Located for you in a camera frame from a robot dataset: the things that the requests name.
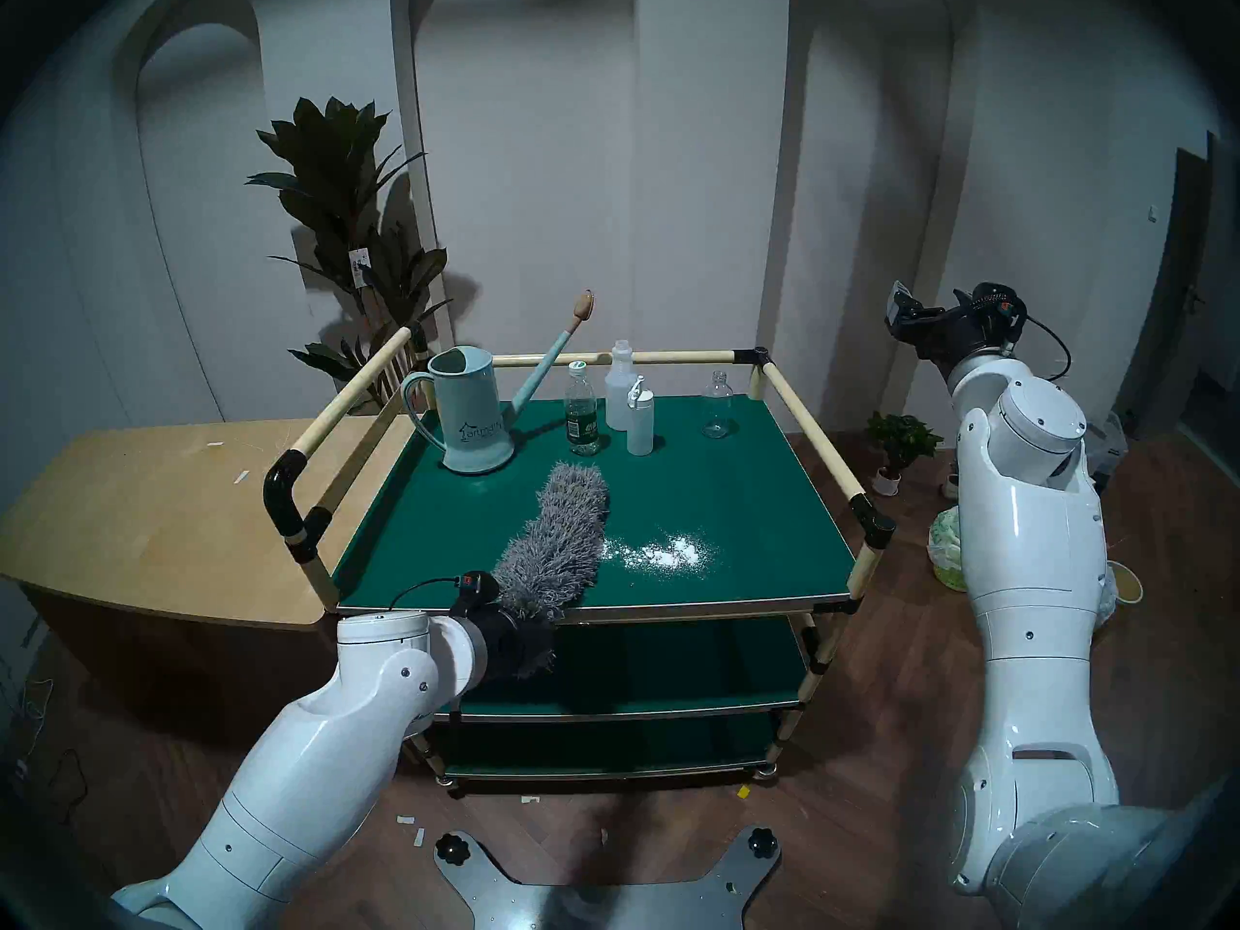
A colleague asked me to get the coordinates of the white powder pile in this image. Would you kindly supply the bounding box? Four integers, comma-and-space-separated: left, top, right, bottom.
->
601, 534, 716, 575

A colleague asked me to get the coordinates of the light blue watering can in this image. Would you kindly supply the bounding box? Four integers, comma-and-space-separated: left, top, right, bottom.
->
400, 291, 595, 476

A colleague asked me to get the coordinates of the white capped squeeze bottle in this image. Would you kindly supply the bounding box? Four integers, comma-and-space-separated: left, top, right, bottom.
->
626, 376, 656, 456

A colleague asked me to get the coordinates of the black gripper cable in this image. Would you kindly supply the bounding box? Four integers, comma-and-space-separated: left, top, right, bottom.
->
387, 570, 501, 612
1022, 313, 1074, 383

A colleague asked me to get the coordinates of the green three-tier shelf cart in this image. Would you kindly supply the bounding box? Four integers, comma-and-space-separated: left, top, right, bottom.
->
263, 323, 897, 793

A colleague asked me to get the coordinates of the grey fluffy duster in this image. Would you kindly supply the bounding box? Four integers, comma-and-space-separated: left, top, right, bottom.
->
489, 461, 611, 677

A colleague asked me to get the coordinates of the empty clear glass bottle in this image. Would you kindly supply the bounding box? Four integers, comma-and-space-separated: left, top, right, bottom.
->
701, 370, 734, 440

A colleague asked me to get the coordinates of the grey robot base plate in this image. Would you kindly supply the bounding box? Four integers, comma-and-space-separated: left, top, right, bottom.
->
433, 826, 782, 930

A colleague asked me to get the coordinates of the bushy small potted plant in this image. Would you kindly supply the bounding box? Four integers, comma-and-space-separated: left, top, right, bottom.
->
865, 412, 944, 498

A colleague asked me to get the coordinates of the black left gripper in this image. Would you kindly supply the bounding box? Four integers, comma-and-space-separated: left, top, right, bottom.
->
473, 597, 560, 684

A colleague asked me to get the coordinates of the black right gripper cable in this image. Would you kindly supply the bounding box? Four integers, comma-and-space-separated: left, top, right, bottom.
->
1022, 313, 1074, 383

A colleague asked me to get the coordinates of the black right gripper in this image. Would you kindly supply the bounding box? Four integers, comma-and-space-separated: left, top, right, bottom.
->
884, 280, 1029, 363

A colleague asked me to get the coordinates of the green lined waste basket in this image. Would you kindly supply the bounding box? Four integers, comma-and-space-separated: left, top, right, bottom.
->
927, 507, 971, 592

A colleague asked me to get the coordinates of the green label water bottle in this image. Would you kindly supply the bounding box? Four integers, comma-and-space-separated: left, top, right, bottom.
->
565, 361, 601, 456

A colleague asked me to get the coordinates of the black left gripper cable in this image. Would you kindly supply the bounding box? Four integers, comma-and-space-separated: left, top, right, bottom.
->
387, 570, 501, 612

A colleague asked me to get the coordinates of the tall white plastic bottle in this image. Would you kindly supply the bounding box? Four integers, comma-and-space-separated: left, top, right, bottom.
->
604, 340, 640, 431

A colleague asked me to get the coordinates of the light wooden table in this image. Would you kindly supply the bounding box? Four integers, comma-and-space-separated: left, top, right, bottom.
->
0, 417, 418, 634

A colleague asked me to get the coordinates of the dark door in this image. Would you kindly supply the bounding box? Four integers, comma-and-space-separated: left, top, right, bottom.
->
1114, 134, 1240, 445

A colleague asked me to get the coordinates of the tall dark leafy plant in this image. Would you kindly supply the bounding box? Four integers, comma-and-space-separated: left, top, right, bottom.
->
245, 95, 453, 411

